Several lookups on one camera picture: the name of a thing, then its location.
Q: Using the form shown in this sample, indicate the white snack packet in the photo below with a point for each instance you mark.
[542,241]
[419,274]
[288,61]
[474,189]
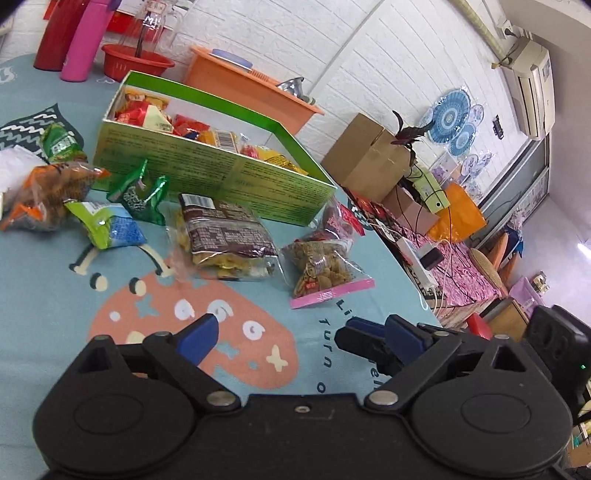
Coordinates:
[14,168]

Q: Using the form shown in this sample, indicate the red packet with white label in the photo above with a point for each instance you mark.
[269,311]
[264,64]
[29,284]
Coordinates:
[152,117]

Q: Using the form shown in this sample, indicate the pink-edged clear snack bag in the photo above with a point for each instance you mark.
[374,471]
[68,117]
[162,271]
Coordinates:
[318,267]

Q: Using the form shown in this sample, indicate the clear bag of red dates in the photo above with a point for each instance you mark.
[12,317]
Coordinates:
[341,219]

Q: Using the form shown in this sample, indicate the purple storage box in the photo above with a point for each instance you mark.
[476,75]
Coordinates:
[526,290]

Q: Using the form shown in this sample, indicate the small brown cardboard box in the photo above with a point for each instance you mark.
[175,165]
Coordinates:
[406,210]

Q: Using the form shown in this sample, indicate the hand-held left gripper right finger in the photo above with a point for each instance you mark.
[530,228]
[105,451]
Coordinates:
[408,339]

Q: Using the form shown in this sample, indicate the dark purple plant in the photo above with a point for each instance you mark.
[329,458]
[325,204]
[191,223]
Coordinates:
[408,134]

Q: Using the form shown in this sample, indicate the blue plate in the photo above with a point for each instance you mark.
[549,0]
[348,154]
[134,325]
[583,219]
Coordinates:
[231,57]

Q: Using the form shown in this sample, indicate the green foil candy packet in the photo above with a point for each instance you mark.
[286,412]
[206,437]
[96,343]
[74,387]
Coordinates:
[138,196]

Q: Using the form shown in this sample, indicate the green cardboard box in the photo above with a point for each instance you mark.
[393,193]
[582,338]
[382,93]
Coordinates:
[207,180]

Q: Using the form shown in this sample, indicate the glass pitcher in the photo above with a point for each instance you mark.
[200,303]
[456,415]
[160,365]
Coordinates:
[161,23]

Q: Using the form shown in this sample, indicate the black wall device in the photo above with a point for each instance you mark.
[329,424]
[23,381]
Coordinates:
[498,127]

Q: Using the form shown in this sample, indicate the orange plastic basin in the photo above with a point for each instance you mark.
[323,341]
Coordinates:
[240,97]

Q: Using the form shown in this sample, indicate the blue-white plate wall decoration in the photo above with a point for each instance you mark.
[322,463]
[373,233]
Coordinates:
[478,161]

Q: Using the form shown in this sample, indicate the pink thermos bottle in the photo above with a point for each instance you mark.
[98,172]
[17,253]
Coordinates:
[87,41]

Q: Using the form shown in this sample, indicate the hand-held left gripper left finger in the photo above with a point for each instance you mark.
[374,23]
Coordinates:
[198,339]

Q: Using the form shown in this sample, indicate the clear bag with brown label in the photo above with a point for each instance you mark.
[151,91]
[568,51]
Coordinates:
[221,230]

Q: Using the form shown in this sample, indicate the green and blue snack packet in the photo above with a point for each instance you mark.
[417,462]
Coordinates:
[115,228]

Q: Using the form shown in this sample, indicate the large brown cardboard box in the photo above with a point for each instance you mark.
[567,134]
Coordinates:
[360,157]

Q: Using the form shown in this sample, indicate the red plastic basket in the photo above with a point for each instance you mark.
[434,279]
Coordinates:
[134,67]

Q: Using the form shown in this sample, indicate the orange snack packet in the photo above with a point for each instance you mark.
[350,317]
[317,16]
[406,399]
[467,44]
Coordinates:
[51,194]

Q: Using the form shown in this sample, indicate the red stool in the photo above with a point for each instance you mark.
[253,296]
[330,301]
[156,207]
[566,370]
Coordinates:
[479,325]

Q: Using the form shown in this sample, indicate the dark stick utensil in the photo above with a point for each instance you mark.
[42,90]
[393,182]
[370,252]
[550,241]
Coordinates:
[140,39]

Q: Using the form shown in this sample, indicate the yellow-orange snack packet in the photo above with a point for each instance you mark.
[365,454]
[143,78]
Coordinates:
[221,138]

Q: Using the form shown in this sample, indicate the white power strip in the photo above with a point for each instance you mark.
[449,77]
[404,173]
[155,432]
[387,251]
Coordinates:
[413,263]

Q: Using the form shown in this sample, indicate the red thermos jug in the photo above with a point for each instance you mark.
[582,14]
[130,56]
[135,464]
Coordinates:
[57,37]

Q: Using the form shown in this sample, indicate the metal strainer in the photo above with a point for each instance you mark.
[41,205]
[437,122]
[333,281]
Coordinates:
[292,87]

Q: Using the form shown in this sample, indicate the teal printed tablecloth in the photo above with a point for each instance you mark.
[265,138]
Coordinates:
[138,258]

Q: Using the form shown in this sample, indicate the green shoe box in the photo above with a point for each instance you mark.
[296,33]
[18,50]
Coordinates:
[434,194]

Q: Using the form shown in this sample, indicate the woven straw cushion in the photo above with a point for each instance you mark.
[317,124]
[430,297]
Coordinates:
[489,272]

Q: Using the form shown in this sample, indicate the orange bag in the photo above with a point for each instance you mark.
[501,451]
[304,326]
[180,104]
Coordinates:
[461,212]

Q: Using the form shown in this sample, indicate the blue fan wall decoration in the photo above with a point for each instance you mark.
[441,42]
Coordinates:
[450,117]

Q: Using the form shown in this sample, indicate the red wall calendar poster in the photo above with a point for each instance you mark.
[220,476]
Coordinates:
[117,23]

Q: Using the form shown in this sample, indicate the black charger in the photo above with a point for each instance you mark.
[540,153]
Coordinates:
[431,258]

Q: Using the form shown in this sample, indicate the dark green snack packet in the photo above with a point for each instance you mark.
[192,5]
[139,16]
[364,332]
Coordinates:
[60,145]

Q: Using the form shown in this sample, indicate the air conditioner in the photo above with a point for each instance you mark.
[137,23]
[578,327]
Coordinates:
[531,83]

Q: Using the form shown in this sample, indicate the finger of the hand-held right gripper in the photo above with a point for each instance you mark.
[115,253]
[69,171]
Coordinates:
[360,346]

